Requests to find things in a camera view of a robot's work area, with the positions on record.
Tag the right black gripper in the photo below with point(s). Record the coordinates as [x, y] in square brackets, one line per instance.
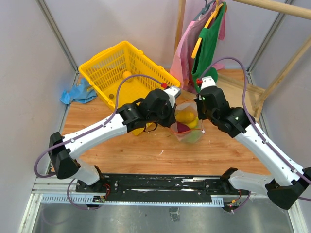
[198, 102]

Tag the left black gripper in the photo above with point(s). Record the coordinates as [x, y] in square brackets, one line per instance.
[171, 118]

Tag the yellow banana toy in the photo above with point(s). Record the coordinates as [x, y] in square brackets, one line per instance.
[193, 124]

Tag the purple eggplant toy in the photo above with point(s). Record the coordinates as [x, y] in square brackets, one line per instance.
[182, 128]

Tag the clear zip top bag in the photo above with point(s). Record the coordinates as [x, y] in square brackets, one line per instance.
[188, 105]

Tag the yellow orange mango toy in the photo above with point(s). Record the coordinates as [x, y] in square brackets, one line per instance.
[126, 75]

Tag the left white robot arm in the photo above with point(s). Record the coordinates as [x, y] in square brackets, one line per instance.
[157, 107]

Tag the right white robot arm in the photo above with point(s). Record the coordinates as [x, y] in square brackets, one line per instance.
[287, 180]

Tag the pink shirt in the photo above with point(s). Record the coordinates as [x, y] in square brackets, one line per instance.
[183, 60]

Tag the green shirt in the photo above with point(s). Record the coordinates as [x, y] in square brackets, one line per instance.
[209, 37]

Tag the yellow plastic basket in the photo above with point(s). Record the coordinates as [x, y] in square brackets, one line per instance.
[104, 73]

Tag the blue cloth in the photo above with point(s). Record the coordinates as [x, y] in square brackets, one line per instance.
[81, 93]

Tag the grey clothes hanger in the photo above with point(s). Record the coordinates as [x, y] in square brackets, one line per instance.
[204, 10]

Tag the wooden clothes rack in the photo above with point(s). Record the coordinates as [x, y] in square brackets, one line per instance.
[253, 96]

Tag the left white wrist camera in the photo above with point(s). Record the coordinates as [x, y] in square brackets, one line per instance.
[173, 93]

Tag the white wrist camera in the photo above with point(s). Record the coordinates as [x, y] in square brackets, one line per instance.
[205, 82]
[173, 93]

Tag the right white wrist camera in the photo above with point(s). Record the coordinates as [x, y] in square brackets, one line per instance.
[205, 82]

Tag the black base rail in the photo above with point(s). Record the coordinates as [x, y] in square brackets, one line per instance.
[166, 189]

